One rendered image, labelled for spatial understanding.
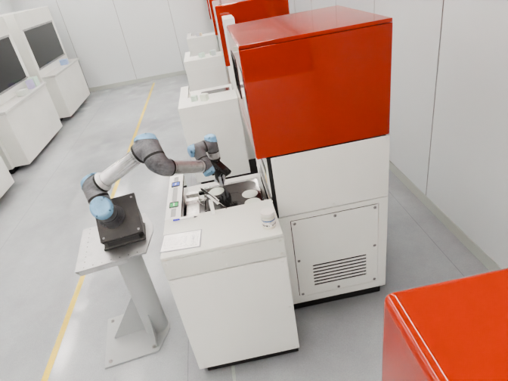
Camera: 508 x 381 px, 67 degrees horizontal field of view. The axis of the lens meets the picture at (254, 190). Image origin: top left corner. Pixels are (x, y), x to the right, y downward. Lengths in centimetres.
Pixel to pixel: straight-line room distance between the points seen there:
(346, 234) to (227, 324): 91
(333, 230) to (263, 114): 89
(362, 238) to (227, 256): 97
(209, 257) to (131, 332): 124
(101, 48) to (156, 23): 144
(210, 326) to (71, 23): 895
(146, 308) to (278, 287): 101
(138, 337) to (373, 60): 233
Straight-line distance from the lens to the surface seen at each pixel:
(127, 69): 1036
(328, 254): 255
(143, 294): 270
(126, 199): 244
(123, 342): 303
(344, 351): 264
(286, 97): 199
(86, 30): 1038
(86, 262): 243
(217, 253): 195
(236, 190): 249
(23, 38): 835
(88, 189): 228
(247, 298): 218
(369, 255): 268
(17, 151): 661
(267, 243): 195
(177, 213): 228
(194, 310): 221
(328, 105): 207
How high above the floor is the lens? 214
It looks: 30 degrees down
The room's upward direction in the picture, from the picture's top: 10 degrees counter-clockwise
